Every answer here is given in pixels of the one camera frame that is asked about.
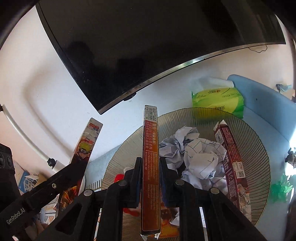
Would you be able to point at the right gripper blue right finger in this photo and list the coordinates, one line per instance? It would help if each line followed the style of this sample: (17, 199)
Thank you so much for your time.
(179, 193)

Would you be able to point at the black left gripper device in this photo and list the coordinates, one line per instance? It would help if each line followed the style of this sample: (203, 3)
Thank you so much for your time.
(17, 211)

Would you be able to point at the stack of books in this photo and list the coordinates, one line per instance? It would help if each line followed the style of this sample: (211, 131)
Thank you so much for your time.
(26, 181)

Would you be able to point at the light blue patterned mat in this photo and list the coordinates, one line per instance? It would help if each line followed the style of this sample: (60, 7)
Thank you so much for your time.
(94, 175)

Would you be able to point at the black monitor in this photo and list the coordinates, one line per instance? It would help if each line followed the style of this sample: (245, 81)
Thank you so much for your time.
(112, 49)

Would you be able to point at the naruto card box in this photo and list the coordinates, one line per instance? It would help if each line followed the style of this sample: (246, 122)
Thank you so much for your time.
(82, 155)

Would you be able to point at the dark red card box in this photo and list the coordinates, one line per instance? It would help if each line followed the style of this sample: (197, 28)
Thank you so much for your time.
(238, 190)

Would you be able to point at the green tissue pack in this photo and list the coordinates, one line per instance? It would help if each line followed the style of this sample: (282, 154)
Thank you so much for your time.
(217, 93)

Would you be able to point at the red anime card box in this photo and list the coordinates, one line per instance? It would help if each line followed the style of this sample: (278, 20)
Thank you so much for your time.
(151, 194)

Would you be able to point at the white desk lamp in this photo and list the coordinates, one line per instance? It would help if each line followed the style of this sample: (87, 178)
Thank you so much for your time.
(54, 164)

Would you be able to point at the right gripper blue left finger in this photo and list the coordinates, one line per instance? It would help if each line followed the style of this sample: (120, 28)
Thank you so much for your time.
(120, 195)

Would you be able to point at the large paper ball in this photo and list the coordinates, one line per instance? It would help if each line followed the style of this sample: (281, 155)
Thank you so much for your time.
(203, 158)

